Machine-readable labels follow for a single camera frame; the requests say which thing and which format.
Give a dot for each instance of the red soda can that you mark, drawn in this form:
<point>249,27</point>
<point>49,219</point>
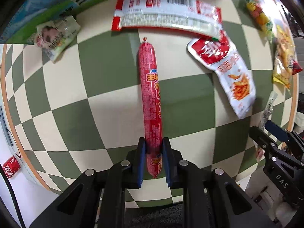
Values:
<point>11,167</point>

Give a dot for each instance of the long red-white snack packet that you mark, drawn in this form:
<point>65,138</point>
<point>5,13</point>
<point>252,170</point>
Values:
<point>166,11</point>

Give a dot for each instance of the blue smartphone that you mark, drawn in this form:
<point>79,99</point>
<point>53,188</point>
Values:
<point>6,128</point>

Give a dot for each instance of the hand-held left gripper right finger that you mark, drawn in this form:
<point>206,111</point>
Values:
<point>166,163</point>

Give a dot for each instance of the cardboard box with blue-green print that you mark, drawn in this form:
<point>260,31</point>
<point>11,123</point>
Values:
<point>47,11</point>

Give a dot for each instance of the clear white snack packet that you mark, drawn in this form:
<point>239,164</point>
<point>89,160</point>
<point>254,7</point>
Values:
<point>268,109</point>

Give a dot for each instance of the colourful candy packet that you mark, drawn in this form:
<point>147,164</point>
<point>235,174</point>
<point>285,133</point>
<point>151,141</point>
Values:
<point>258,14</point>

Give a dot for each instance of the red sausage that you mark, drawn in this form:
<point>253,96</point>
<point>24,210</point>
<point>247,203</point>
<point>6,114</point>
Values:
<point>149,87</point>

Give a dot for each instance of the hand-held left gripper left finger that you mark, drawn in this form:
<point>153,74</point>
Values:
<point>142,163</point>

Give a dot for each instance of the green-white face print packet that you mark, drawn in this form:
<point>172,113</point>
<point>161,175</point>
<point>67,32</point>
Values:
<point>57,38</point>

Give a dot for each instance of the red-white fries print packet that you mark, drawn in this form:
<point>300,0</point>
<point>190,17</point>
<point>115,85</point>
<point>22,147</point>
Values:
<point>237,85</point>

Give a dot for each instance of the yellow crisps packet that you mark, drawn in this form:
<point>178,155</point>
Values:
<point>283,59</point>

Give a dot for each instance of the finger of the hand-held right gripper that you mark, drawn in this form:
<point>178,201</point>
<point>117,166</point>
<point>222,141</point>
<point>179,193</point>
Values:
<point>277,130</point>
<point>263,140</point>

